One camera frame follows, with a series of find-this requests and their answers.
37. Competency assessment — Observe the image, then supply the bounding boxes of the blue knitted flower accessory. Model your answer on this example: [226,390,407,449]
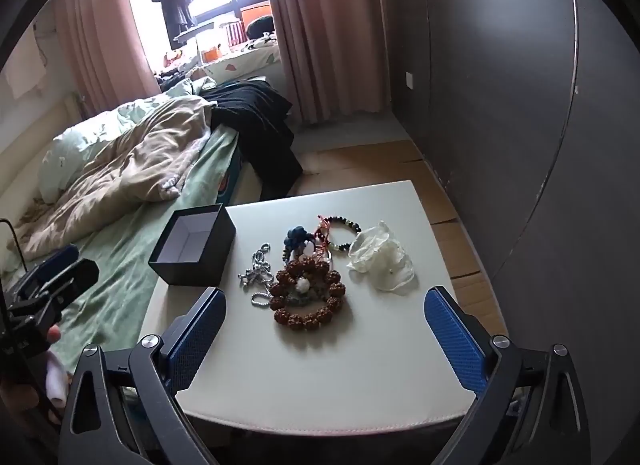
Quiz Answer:
[282,225,312,263]

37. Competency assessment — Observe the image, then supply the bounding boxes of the black green bead bracelet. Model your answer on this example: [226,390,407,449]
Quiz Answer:
[324,216,362,254]

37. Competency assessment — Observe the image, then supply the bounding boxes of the beige duvet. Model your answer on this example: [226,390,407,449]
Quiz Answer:
[8,95,213,260]

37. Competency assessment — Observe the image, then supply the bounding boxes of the black open jewelry box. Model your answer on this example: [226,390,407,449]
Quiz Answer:
[149,204,236,287]

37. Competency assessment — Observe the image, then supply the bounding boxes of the white translucent pouch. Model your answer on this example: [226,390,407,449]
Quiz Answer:
[347,221,416,293]

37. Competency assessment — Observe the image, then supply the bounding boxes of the dark wardrobe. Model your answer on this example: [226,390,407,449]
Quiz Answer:
[383,0,639,464]

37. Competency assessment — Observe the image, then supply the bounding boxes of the pink curtain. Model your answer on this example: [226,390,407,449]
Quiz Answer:
[270,0,388,126]
[52,0,160,116]

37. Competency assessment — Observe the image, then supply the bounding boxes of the red string bracelet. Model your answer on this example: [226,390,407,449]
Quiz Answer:
[313,214,335,261]

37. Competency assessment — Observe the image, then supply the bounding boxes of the cardboard floor sheets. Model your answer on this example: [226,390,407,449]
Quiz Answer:
[292,140,508,335]

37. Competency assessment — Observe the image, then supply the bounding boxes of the silver chain necklace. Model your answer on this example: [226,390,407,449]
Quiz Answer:
[236,242,277,308]

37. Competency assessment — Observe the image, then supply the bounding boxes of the black clothing on bed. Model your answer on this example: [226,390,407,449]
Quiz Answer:
[200,80,303,200]

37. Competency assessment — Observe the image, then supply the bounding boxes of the large brown bead bracelet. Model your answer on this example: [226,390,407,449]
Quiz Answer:
[268,256,347,332]

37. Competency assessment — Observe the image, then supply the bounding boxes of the pink right curtain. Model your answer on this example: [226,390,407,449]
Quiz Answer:
[270,0,388,126]

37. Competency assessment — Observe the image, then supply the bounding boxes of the green bed sheet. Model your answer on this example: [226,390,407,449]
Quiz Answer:
[53,126,239,372]

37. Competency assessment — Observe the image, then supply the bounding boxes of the pink left curtain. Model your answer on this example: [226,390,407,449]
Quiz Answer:
[52,0,160,116]

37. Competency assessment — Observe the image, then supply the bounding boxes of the patterned window seat cushion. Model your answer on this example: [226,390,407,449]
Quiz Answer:
[162,37,282,86]

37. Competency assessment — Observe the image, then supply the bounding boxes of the black bag on sill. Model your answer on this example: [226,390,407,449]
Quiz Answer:
[245,14,274,40]

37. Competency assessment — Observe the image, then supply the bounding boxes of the person's left hand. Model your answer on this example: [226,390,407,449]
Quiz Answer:
[1,324,70,425]

